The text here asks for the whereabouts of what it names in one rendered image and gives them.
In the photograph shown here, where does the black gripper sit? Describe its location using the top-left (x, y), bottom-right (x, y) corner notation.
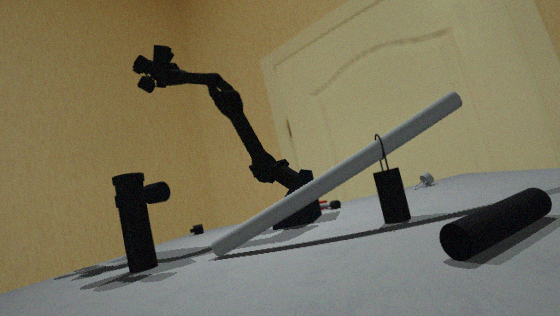
top-left (137, 52), bottom-right (174, 93)

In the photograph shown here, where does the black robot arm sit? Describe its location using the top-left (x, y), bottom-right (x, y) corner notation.
top-left (133, 45), bottom-right (298, 189)

